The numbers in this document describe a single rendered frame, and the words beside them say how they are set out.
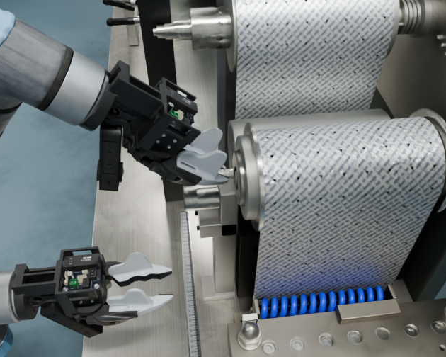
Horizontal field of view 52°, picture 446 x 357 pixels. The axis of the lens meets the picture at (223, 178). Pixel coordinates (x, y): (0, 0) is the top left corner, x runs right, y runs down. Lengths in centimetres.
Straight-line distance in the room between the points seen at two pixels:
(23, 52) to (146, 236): 59
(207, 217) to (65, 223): 159
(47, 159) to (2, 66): 212
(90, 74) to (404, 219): 45
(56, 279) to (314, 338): 39
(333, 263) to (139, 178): 57
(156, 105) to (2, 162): 219
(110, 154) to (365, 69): 43
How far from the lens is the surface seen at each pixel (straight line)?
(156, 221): 102
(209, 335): 88
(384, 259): 75
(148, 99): 52
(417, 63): 87
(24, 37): 51
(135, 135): 56
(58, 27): 377
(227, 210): 69
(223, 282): 87
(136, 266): 71
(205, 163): 58
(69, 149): 262
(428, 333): 80
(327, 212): 61
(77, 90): 51
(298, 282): 75
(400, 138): 63
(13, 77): 50
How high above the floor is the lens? 170
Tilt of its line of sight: 47 degrees down
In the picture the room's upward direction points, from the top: straight up
